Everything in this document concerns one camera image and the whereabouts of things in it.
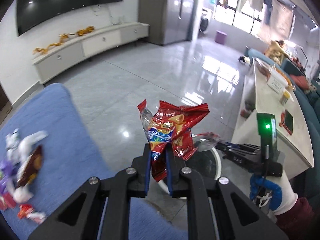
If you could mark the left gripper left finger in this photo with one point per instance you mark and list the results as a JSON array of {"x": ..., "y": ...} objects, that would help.
[{"x": 142, "y": 165}]

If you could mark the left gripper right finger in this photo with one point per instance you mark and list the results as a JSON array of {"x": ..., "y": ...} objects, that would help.
[{"x": 177, "y": 187}]

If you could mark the red chip bag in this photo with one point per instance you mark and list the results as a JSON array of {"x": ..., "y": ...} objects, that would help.
[{"x": 171, "y": 125}]

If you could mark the red sleeved right forearm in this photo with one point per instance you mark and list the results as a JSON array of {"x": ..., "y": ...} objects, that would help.
[{"x": 298, "y": 220}]

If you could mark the white round trash bin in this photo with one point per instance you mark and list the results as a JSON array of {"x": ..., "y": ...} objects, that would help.
[{"x": 206, "y": 163}]

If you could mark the right blue white gloved hand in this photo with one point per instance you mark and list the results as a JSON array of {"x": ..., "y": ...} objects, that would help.
[{"x": 280, "y": 196}]

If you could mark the white coffee table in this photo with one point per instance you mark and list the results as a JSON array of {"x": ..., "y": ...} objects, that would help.
[{"x": 260, "y": 107}]

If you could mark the person in yellow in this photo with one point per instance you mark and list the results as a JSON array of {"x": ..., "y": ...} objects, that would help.
[{"x": 276, "y": 52}]

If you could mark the dark brown snack bag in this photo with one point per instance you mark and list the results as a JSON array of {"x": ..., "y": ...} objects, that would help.
[{"x": 29, "y": 170}]

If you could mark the white plastic bag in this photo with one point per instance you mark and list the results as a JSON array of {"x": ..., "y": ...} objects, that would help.
[{"x": 18, "y": 150}]

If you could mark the small red white wrapper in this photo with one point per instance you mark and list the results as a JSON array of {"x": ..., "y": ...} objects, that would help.
[{"x": 27, "y": 211}]

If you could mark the purple stool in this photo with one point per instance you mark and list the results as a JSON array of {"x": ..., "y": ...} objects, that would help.
[{"x": 220, "y": 37}]

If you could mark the small purple wrapper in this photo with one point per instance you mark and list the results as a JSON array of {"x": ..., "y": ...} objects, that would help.
[{"x": 8, "y": 174}]

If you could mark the white tv cabinet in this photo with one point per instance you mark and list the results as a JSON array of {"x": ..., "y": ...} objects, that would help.
[{"x": 78, "y": 49}]

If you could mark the washing machine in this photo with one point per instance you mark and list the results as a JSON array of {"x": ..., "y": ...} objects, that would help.
[{"x": 205, "y": 20}]

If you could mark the golden dragon ornament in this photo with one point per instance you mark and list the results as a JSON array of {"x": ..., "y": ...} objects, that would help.
[{"x": 63, "y": 38}]

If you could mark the grey refrigerator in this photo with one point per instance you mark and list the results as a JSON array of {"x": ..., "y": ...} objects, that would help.
[{"x": 170, "y": 21}]

